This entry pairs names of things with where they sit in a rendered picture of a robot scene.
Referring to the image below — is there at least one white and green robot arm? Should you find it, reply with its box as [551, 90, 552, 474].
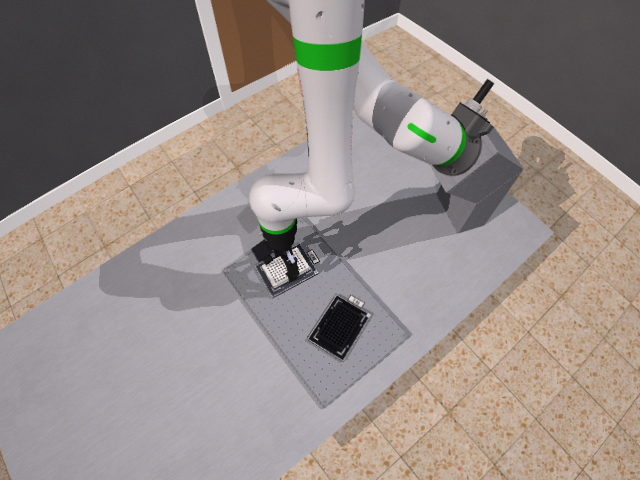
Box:
[249, 0, 494, 265]

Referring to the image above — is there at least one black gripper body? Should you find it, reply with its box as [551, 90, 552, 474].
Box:
[267, 236, 295, 256]

